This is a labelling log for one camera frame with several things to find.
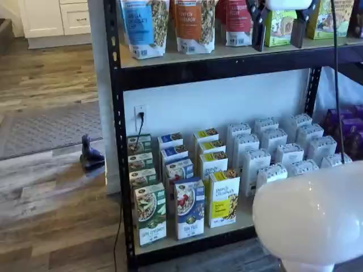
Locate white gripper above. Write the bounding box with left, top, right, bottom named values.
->
left=246, top=0, right=320, bottom=52

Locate blue and white oatmeal box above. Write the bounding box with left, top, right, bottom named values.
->
left=160, top=144, right=189, bottom=165
left=157, top=132, right=184, bottom=151
left=174, top=178, right=205, bottom=241
left=165, top=158, right=195, bottom=199

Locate light green cereal box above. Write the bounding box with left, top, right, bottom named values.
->
left=263, top=8, right=298, bottom=48

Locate yellow-green cereal box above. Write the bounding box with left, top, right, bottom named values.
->
left=306, top=0, right=355, bottom=40

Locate dark brown cereal box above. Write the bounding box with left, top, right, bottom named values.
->
left=346, top=0, right=363, bottom=37

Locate white carton box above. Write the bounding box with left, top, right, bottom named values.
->
left=254, top=117, right=280, bottom=135
left=280, top=113, right=313, bottom=144
left=276, top=143, right=305, bottom=168
left=320, top=152, right=353, bottom=169
left=242, top=147, right=272, bottom=196
left=226, top=122, right=252, bottom=159
left=256, top=163, right=289, bottom=193
left=307, top=135, right=338, bottom=167
left=233, top=133, right=260, bottom=171
left=287, top=159, right=320, bottom=178
left=260, top=128, right=288, bottom=164
left=296, top=123, right=325, bottom=148

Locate purple box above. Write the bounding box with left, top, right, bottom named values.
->
left=323, top=109, right=354, bottom=137
left=340, top=118, right=363, bottom=155

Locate yellow and white granola box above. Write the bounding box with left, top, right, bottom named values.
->
left=203, top=169, right=241, bottom=229
left=199, top=151, right=229, bottom=181
left=193, top=127, right=220, bottom=144
left=197, top=139, right=227, bottom=155

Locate black metal shelf rack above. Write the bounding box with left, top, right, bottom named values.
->
left=103, top=0, right=363, bottom=269

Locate green and white oatmeal box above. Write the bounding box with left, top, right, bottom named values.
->
left=126, top=134, right=153, bottom=156
left=133, top=182, right=167, bottom=247
left=127, top=152, right=154, bottom=172
left=129, top=168, right=157, bottom=189

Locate red granola bag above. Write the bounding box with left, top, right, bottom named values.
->
left=215, top=0, right=254, bottom=48

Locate orange granola bag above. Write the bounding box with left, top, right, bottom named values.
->
left=173, top=0, right=218, bottom=55

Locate blue granola bag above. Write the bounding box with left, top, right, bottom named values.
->
left=118, top=0, right=170, bottom=60

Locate black floor object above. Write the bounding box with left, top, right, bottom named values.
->
left=80, top=134, right=105, bottom=171

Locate white cabinet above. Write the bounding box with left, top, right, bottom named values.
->
left=16, top=0, right=92, bottom=39

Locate grey floor mat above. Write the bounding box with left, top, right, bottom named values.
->
left=0, top=101, right=104, bottom=161

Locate long black robot cable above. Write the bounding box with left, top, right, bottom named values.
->
left=331, top=0, right=346, bottom=165

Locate white wall outlet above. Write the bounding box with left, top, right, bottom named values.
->
left=134, top=105, right=147, bottom=131

